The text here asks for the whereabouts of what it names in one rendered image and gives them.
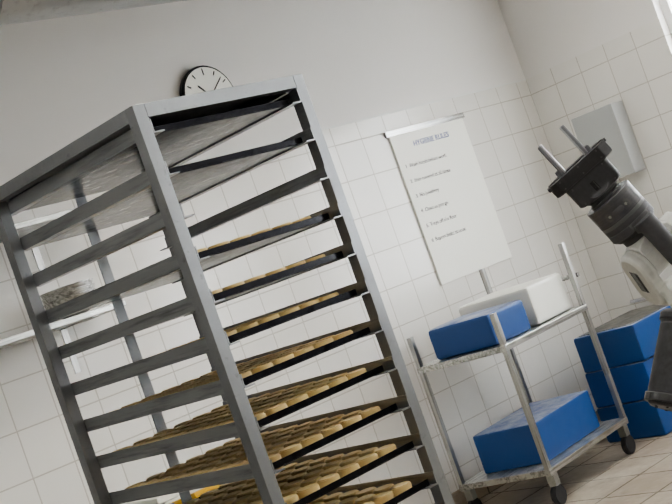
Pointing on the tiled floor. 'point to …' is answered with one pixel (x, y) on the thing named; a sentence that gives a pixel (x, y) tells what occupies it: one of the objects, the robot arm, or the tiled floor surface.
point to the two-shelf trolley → (528, 400)
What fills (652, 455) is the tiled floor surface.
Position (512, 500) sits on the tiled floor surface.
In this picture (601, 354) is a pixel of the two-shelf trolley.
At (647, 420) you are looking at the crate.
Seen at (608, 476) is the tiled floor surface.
